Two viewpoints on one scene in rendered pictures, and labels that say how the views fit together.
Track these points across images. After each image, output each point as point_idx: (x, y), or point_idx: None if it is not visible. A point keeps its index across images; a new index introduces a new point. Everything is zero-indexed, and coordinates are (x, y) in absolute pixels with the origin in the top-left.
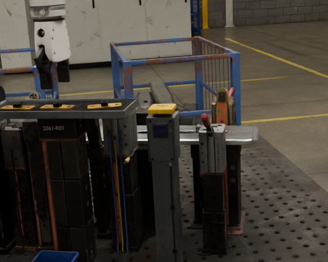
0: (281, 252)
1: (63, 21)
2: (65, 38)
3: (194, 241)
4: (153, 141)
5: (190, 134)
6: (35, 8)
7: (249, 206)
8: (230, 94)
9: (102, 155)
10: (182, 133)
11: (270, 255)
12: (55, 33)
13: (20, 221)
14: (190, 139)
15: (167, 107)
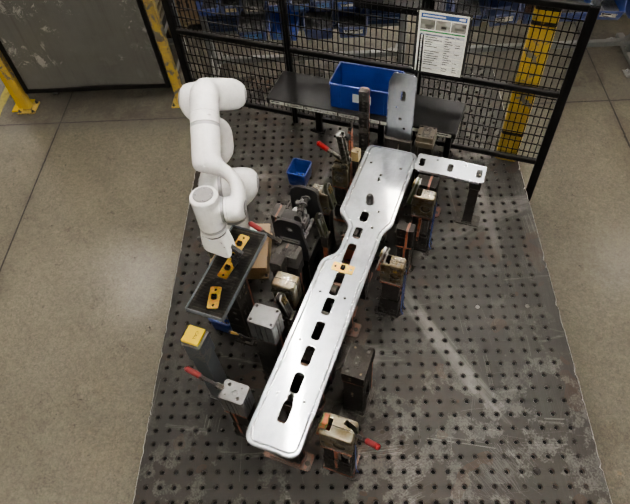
0: (225, 478)
1: (218, 239)
2: (219, 247)
3: None
4: None
5: (285, 389)
6: None
7: (320, 480)
8: (368, 443)
9: (286, 322)
10: (290, 382)
11: (224, 467)
12: (205, 239)
13: None
14: (266, 385)
15: (186, 337)
